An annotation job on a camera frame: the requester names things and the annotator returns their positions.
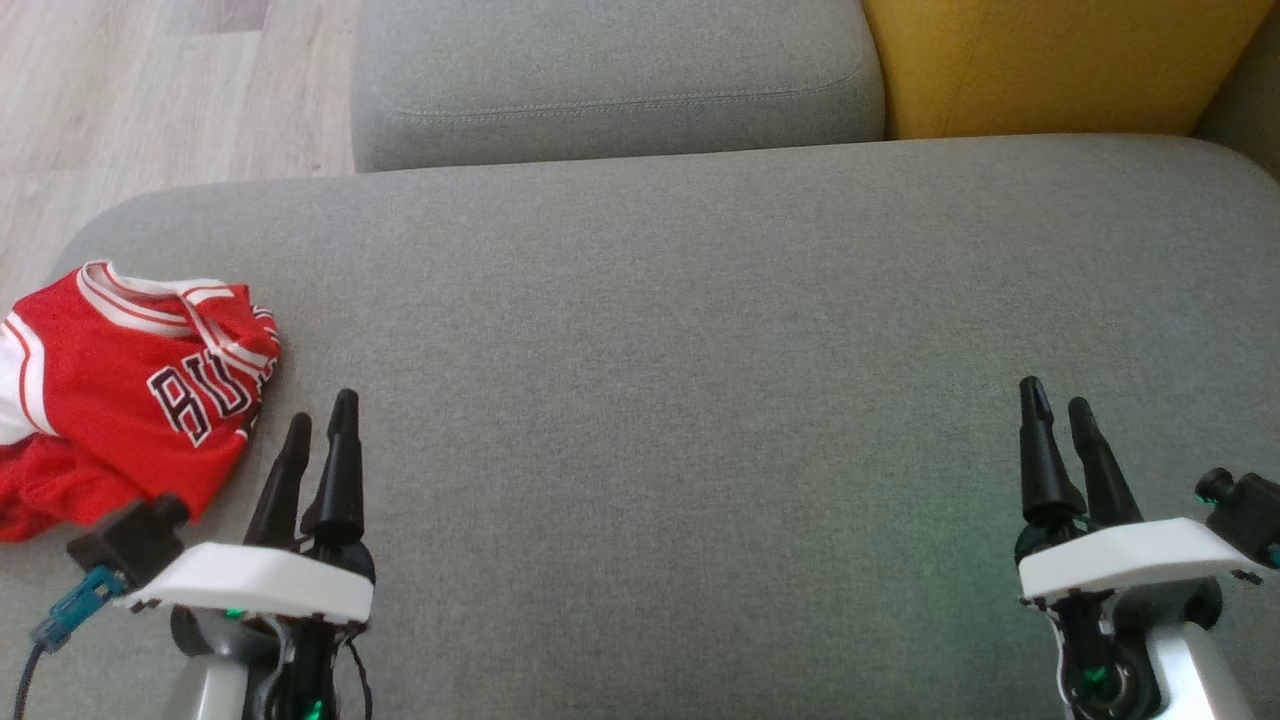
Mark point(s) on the yellow sofa cushion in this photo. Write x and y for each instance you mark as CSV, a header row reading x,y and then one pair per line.
x,y
1050,60

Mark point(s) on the red basketball shorts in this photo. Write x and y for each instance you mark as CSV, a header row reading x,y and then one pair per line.
x,y
40,495

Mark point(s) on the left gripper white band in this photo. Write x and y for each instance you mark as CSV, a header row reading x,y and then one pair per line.
x,y
260,585

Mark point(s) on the large grey sofa seat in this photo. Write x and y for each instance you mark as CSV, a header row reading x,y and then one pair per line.
x,y
650,350

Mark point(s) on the small grey sofa cushion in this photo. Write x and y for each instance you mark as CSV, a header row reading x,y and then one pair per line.
x,y
600,70

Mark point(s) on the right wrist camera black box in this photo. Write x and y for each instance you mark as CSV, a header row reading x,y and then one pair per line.
x,y
1245,510

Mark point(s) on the red Bulls basketball jersey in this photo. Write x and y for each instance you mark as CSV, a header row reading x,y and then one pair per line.
x,y
110,370

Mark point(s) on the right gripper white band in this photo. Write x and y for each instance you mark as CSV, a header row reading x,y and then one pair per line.
x,y
1130,560

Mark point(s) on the grey sofa backrest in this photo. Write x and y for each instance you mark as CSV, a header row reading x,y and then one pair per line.
x,y
1250,110

